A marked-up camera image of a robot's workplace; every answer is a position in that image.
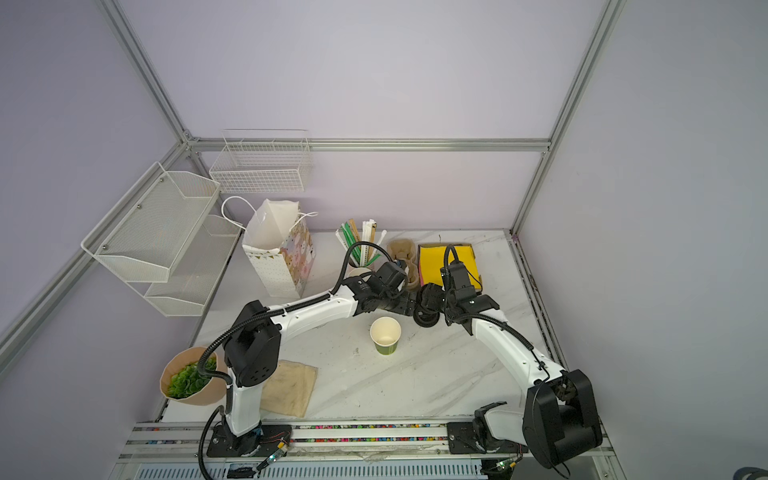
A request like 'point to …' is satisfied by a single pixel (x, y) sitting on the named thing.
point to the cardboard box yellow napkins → (431, 258)
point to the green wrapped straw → (351, 241)
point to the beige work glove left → (288, 389)
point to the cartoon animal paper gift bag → (277, 242)
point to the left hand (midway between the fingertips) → (405, 303)
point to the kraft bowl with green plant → (182, 381)
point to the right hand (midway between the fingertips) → (424, 297)
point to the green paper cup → (385, 333)
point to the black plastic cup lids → (431, 300)
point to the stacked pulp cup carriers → (404, 250)
